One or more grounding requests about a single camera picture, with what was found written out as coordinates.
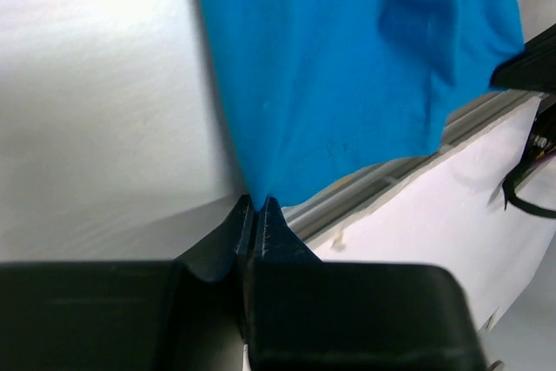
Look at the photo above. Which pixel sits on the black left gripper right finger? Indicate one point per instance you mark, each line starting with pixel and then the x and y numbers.
pixel 275 241

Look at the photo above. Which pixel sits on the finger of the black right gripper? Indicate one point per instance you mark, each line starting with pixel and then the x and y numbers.
pixel 531 70

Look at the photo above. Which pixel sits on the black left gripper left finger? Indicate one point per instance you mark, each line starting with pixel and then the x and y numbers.
pixel 214 256

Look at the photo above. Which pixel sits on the blue t-shirt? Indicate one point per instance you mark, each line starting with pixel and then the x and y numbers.
pixel 314 90

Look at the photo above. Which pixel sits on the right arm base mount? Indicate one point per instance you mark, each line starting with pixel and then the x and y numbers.
pixel 539 149

